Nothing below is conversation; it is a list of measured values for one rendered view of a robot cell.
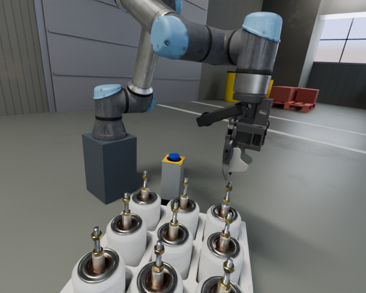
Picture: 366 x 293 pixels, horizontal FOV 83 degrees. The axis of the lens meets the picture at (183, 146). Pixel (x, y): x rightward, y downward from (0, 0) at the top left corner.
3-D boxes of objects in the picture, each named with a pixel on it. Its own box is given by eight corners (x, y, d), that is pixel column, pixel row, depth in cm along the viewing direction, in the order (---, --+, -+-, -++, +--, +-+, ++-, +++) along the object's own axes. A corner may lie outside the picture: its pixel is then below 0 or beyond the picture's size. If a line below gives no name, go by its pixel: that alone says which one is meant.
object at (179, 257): (148, 306, 50) (150, 250, 44) (152, 270, 59) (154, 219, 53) (187, 307, 51) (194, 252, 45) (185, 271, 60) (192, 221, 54)
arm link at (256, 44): (257, 22, 46) (293, 17, 40) (247, 74, 50) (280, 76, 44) (233, 14, 42) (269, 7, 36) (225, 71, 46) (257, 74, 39)
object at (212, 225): (233, 256, 66) (244, 209, 60) (226, 281, 58) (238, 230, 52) (205, 244, 70) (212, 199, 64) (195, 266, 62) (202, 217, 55)
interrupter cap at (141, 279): (186, 281, 38) (186, 278, 38) (155, 313, 33) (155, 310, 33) (158, 256, 43) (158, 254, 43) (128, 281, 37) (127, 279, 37)
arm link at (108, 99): (92, 113, 95) (89, 82, 91) (120, 111, 103) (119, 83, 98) (98, 118, 86) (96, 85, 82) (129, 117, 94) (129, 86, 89)
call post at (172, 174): (157, 232, 83) (161, 161, 72) (162, 220, 89) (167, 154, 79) (175, 236, 82) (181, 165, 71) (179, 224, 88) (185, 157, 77)
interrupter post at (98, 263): (97, 258, 41) (96, 246, 40) (108, 262, 41) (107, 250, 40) (89, 269, 39) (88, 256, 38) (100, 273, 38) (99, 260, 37)
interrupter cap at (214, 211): (240, 211, 60) (240, 208, 59) (234, 227, 53) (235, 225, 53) (215, 203, 62) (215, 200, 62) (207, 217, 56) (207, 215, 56)
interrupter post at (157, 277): (166, 281, 38) (167, 268, 37) (157, 290, 36) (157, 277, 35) (157, 272, 40) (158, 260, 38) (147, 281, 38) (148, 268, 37)
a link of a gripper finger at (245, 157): (247, 179, 54) (254, 148, 49) (225, 173, 56) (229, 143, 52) (250, 174, 56) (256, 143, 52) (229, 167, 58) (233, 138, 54)
